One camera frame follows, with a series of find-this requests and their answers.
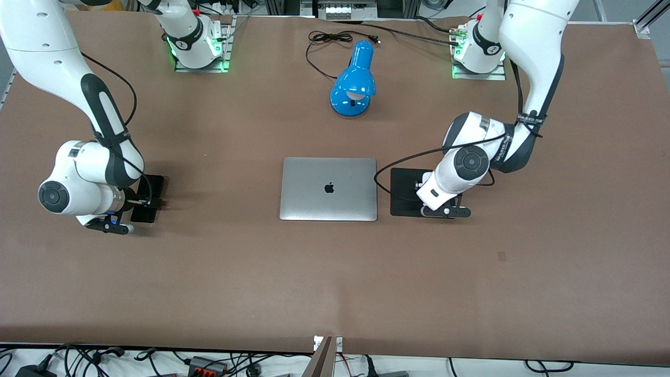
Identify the grey slanted post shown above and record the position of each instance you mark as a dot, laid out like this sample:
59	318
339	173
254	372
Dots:
320	364

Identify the silver table edge bracket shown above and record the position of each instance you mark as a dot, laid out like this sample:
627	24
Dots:
338	343

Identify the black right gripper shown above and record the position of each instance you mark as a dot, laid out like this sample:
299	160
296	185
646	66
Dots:
147	199

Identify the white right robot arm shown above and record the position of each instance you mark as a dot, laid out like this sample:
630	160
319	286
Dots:
47	42

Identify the grey connector box orange levers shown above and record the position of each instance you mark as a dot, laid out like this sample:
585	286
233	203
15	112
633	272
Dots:
207	366

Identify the black plug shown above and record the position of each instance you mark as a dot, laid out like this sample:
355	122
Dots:
370	366

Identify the silver corner bracket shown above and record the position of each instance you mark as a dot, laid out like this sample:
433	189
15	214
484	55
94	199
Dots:
641	29

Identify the blue desk lamp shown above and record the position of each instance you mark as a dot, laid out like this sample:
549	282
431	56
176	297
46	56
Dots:
356	78

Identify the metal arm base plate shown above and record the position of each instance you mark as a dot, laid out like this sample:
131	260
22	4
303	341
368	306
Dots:
479	76
225	52

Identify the black power adapter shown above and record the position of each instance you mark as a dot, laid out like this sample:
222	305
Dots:
34	372

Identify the black mouse pad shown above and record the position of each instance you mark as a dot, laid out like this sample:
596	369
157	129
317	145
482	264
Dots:
403	178

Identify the grey power strip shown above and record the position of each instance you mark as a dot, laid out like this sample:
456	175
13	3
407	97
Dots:
340	10

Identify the silver laptop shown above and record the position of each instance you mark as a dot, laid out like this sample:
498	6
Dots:
328	189

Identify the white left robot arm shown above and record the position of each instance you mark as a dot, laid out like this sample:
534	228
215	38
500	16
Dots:
539	52

